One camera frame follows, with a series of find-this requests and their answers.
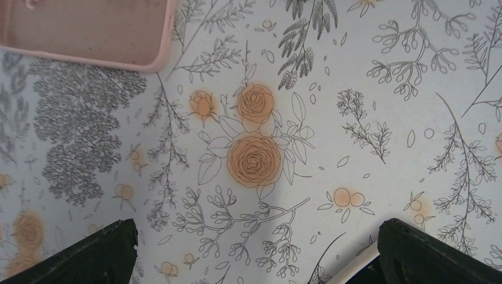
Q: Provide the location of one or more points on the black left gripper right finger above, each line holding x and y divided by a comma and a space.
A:
409, 255

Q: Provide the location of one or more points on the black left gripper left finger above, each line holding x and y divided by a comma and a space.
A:
106, 256

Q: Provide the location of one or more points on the bare black smartphone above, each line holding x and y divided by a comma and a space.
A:
356, 265

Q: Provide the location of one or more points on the pink silicone phone case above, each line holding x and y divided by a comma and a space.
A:
130, 35

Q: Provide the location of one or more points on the floral patterned table mat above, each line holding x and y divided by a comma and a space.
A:
277, 139

